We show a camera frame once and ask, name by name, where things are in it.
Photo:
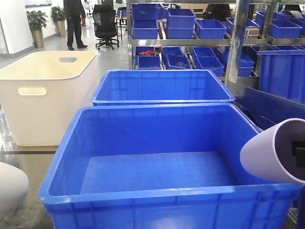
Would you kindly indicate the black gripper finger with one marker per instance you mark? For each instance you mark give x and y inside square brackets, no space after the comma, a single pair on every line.
[298,151]

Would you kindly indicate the purple plastic cup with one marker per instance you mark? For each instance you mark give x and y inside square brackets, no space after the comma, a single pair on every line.
[268,155]

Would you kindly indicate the beige plastic cup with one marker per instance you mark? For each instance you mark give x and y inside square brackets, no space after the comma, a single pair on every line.
[14,186]

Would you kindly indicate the tall blue bin right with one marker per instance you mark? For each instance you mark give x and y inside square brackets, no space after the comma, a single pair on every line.
[282,73]

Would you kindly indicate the small blue bin lower right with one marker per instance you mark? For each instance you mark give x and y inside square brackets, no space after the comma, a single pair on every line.
[209,63]

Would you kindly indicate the small blue bin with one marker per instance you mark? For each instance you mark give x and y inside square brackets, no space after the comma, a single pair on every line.
[145,29]
[209,63]
[210,29]
[149,62]
[180,24]

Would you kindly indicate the near large blue bin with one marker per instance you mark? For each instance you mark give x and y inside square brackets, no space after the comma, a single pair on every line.
[173,166]

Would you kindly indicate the large blue bin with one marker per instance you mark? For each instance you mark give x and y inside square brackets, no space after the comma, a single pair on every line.
[173,166]
[137,87]

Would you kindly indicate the small blue bin top right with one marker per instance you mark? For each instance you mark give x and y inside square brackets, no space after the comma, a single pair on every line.
[210,29]

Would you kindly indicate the far large blue bin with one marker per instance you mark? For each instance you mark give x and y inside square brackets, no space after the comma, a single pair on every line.
[137,87]

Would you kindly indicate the small blue bin top middle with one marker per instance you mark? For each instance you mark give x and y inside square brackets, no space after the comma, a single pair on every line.
[180,24]

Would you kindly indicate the small blue bin lower left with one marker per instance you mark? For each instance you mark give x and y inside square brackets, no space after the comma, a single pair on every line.
[149,62]

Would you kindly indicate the small blue bin top left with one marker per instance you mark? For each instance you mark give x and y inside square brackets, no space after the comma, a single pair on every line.
[145,29]

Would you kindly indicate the steel storage shelf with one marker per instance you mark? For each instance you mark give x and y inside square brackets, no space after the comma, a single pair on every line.
[235,41]

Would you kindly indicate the black office chair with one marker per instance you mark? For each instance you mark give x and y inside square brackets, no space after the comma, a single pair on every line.
[105,27]

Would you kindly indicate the person in dark clothes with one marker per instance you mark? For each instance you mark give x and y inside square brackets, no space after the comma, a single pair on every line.
[74,12]

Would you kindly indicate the beige plastic tub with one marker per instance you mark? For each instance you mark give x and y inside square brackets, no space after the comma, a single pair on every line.
[41,92]

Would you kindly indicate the potted plant gold pot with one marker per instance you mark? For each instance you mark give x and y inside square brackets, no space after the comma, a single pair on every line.
[37,20]

